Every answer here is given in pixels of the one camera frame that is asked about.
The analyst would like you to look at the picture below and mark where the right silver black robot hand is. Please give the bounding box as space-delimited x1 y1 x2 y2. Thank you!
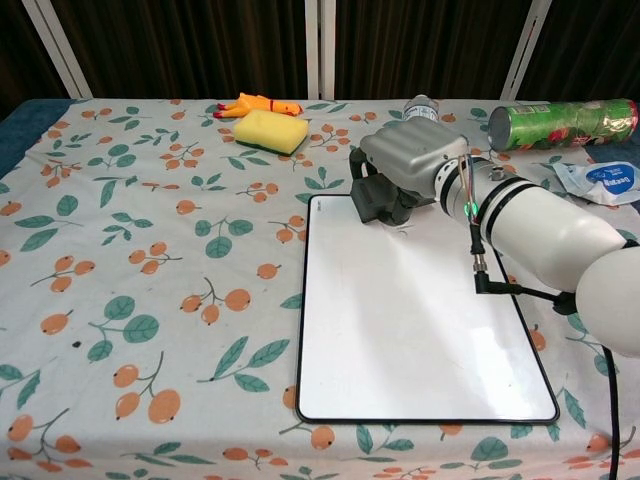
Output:
348 121 471 226

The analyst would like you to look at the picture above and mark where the dark grey board eraser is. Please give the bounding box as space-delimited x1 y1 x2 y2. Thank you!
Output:
351 174 402 225

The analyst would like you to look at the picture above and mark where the clear plastic water bottle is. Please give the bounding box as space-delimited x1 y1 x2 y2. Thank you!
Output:
401 94 442 126

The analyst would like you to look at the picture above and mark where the green chips can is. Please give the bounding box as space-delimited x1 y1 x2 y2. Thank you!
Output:
487 98 640 154

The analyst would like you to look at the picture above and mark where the yellow sponge with green base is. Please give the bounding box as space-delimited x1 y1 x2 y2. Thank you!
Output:
233 110 310 157

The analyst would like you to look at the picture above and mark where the yellow rubber chicken toy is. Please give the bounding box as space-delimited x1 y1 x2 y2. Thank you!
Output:
212 92 306 121

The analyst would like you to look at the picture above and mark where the white board with black rim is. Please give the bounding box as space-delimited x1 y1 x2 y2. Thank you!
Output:
294 193 560 426

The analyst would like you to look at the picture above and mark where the white blue wet wipes packet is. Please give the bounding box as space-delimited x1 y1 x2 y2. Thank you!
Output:
548 159 640 207

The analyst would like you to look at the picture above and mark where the dark pleated curtain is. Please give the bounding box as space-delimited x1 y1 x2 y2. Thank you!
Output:
0 0 640 119

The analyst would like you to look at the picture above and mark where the floral fruit print tablecloth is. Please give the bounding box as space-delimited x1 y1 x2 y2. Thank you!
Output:
0 96 640 480

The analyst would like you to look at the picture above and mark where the white upright frame post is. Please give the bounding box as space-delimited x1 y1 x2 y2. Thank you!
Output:
304 0 338 100

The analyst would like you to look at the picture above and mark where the white slanted frame post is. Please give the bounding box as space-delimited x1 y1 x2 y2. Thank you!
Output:
498 0 547 105
21 0 95 100

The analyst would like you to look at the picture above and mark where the black arm cable with plug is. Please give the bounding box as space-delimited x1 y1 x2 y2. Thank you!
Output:
457 154 622 480

